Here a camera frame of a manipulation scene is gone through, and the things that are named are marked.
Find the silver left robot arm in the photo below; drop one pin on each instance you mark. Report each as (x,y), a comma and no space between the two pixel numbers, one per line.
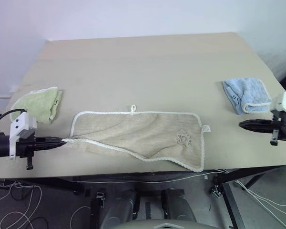
(1,145)

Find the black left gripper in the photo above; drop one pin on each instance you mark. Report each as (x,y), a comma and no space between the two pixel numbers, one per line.
(26,148)

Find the folded blue towel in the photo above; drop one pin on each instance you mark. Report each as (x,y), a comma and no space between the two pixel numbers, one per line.
(250,90)

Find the dark grey rounded housing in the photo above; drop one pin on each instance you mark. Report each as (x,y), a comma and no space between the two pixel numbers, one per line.
(120,207)
(180,205)

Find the beige towel with white trim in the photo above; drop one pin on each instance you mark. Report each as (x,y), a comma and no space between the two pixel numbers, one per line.
(133,128)

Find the folded green towel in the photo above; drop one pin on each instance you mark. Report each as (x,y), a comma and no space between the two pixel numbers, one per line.
(39,102)

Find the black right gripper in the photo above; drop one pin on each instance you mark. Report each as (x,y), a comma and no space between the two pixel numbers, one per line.
(284,128)

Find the silver caster wheel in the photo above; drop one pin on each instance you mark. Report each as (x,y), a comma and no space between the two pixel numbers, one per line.
(99,195)
(216,192)

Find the black table frame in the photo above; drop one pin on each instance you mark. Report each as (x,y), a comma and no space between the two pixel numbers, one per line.
(231,202)

